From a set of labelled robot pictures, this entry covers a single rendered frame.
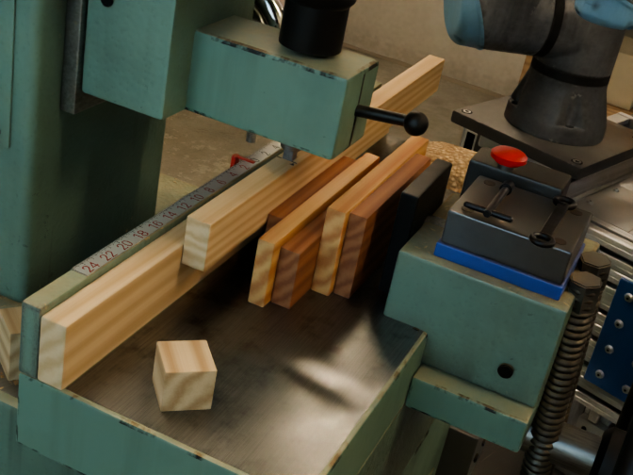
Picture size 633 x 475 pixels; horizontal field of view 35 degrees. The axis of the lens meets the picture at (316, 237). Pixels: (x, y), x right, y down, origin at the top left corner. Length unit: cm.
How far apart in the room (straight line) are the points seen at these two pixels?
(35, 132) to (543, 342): 43
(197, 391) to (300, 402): 8
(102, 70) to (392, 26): 366
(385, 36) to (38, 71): 370
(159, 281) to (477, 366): 25
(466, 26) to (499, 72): 291
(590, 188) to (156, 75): 95
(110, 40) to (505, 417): 42
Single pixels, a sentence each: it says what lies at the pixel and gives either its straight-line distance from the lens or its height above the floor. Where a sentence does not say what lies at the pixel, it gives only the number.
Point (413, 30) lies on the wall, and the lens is 443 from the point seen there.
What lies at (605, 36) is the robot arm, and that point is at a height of 98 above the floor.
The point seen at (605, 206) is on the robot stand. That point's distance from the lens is 158.
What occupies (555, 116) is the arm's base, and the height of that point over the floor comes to 86.
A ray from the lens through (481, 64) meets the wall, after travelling 435.
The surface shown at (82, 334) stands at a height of 94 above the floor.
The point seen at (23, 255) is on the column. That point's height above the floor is 85.
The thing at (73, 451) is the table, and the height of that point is 86.
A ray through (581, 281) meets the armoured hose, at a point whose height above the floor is 97.
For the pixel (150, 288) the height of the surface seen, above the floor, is 93.
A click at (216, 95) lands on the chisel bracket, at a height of 102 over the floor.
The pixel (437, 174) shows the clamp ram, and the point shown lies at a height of 100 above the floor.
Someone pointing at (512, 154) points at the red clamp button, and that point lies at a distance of 83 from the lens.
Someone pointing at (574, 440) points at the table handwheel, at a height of 82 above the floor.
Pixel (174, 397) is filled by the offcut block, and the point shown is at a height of 91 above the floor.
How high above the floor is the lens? 131
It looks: 28 degrees down
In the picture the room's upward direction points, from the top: 12 degrees clockwise
